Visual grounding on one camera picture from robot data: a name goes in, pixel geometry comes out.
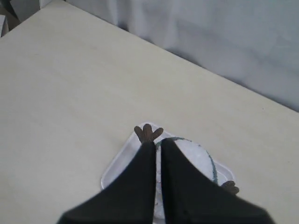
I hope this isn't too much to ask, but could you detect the white rectangular tray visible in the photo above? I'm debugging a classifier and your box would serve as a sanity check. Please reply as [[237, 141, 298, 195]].
[[100, 131, 235, 189]]

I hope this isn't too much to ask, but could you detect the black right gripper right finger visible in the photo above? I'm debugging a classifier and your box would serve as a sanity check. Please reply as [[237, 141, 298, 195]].
[[161, 138, 274, 224]]

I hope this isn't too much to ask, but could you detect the green knitted scarf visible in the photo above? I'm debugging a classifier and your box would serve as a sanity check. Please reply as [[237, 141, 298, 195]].
[[170, 137, 218, 184]]

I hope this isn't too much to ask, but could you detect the white backdrop curtain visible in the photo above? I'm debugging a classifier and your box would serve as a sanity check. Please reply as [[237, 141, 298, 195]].
[[39, 0, 299, 112]]

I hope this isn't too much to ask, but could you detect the white fluffy snowman plush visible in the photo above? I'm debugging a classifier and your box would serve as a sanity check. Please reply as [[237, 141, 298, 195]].
[[134, 124, 239, 219]]

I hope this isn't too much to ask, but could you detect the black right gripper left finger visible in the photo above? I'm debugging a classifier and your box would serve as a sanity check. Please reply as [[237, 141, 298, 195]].
[[58, 142, 156, 224]]

